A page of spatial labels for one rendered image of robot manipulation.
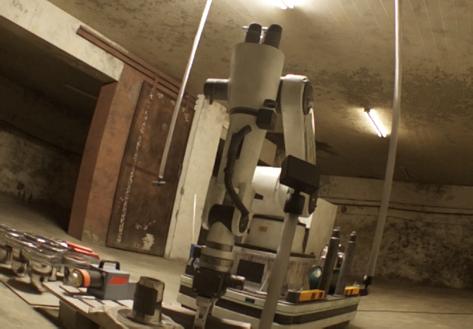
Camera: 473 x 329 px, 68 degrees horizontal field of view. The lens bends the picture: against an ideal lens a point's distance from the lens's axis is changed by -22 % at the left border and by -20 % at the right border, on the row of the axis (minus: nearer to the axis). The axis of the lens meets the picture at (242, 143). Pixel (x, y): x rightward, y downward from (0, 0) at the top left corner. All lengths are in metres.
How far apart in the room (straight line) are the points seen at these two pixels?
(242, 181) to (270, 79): 0.51
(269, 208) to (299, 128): 0.68
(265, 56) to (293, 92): 0.22
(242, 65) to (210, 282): 1.04
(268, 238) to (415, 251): 9.30
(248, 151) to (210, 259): 0.52
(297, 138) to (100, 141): 4.27
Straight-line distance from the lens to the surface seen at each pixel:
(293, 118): 2.21
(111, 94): 6.38
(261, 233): 2.78
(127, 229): 6.66
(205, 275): 1.88
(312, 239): 3.38
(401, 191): 12.10
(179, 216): 7.35
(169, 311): 2.01
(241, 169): 1.95
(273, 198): 2.69
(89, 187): 6.15
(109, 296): 2.22
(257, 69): 2.10
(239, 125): 2.00
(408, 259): 11.84
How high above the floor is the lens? 0.66
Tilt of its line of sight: 12 degrees up
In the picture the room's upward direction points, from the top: 12 degrees clockwise
